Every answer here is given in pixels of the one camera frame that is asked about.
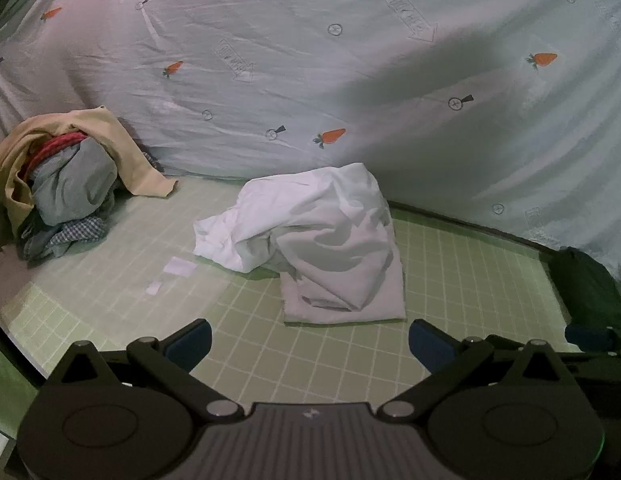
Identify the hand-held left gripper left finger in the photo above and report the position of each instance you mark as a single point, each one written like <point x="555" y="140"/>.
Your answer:
<point x="190" y="347"/>

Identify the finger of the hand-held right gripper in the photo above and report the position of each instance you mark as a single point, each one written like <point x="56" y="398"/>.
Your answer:
<point x="588" y="335"/>

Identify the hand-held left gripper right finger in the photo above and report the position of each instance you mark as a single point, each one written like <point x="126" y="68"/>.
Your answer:
<point x="430" y="347"/>

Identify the white garment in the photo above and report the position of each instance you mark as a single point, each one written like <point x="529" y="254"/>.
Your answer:
<point x="320" y="240"/>

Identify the dark green cloth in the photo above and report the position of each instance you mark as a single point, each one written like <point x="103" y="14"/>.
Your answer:
<point x="588" y="285"/>

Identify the beige cloth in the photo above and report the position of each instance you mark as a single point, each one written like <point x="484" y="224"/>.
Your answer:
<point x="130" y="160"/>

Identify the grey-blue garment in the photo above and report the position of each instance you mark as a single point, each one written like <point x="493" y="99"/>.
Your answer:
<point x="73" y="185"/>

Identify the red cloth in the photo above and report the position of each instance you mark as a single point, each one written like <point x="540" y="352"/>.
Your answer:
<point x="55" y="146"/>

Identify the carrot-printed light blue sheet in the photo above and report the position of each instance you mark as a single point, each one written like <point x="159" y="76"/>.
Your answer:
<point x="310" y="60"/>

